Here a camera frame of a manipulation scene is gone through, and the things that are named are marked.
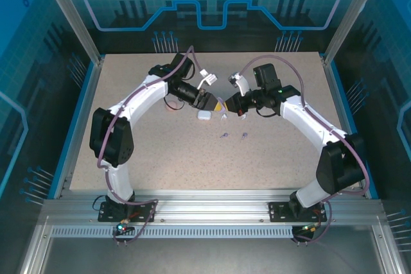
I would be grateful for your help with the white rectangular earbud charging case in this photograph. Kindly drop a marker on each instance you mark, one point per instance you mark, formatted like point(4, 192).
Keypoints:
point(204, 115)

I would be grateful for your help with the purple earbud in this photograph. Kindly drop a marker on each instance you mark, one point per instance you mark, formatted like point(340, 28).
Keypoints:
point(244, 135)
point(224, 134)

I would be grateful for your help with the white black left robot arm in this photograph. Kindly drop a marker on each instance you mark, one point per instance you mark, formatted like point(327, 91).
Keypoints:
point(112, 139)

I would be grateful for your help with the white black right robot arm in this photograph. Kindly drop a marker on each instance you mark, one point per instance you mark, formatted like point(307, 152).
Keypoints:
point(340, 165)

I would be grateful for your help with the blue table edge strip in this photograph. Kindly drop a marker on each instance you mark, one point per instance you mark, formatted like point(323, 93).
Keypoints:
point(340, 94)

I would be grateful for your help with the small LED connector board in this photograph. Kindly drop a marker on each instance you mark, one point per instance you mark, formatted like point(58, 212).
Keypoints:
point(123, 227)
point(311, 228)

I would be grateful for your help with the steel sheet shelf panel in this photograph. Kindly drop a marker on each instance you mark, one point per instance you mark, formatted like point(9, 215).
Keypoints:
point(205, 254)

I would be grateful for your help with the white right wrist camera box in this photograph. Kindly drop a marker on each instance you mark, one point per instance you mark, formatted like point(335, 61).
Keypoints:
point(242, 84)

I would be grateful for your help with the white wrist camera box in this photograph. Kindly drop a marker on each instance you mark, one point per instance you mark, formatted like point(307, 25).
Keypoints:
point(242, 84)
point(208, 79)

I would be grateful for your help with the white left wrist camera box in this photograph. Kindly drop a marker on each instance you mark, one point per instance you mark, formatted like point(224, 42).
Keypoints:
point(208, 79)

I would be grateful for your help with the wide aluminium mounting rail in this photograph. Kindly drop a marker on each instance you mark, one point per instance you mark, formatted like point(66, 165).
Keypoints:
point(208, 205)

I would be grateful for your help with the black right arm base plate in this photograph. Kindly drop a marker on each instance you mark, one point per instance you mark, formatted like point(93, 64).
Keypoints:
point(279, 212)

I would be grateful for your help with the aluminium frame post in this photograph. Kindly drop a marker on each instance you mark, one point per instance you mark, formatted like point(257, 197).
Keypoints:
point(74, 17)
point(346, 17)

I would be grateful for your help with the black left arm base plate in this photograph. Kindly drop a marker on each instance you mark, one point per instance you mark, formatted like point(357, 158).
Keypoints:
point(144, 213)

